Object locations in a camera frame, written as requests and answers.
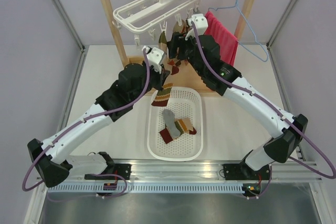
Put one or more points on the argyle sock left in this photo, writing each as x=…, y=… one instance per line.
x=175, y=63

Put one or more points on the argyle sock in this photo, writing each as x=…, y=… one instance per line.
x=175, y=63
x=184, y=31

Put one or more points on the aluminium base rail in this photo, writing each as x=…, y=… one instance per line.
x=196, y=171

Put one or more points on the beige striped sock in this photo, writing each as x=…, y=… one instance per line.
x=184, y=126
x=163, y=94

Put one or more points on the right aluminium frame post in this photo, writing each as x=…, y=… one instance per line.
x=288, y=10

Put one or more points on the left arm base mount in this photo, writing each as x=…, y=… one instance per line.
x=123, y=170

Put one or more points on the aluminium frame post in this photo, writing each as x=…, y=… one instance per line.
x=68, y=23
x=288, y=10

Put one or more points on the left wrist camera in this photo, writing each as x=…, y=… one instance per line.
x=155, y=57

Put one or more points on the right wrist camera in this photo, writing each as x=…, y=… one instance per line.
x=200, y=23

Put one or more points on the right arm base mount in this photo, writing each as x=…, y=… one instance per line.
x=236, y=172

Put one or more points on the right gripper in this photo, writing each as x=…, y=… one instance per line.
x=180, y=40

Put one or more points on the white clip sock hanger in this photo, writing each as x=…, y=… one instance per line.
x=142, y=16

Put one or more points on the white perforated plastic basket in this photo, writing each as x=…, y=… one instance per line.
x=184, y=103

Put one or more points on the left aluminium frame post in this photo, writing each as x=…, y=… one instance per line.
x=68, y=23

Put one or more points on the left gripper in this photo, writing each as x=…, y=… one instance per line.
x=161, y=77

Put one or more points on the white slotted cable duct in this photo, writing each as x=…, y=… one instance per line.
x=74, y=187

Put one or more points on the argyle sock right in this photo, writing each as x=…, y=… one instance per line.
x=184, y=31

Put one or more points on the blue wire hanger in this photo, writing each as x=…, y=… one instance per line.
x=242, y=23

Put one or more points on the grey sock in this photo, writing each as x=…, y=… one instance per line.
x=169, y=119

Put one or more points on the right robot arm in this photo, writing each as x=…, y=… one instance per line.
x=285, y=129

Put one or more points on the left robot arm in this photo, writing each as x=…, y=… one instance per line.
x=52, y=157

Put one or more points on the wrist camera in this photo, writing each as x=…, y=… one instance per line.
x=200, y=23
x=155, y=57

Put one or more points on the pink towel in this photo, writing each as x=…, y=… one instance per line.
x=227, y=41

